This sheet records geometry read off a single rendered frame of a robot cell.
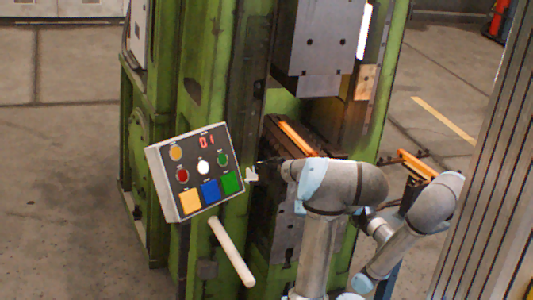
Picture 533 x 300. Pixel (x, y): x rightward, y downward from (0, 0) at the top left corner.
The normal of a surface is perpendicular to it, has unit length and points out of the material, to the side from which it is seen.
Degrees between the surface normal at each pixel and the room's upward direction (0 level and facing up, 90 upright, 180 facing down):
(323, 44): 90
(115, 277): 0
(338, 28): 90
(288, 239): 90
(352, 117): 90
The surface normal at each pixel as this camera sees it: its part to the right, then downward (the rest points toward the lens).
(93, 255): 0.12, -0.88
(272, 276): 0.40, 0.47
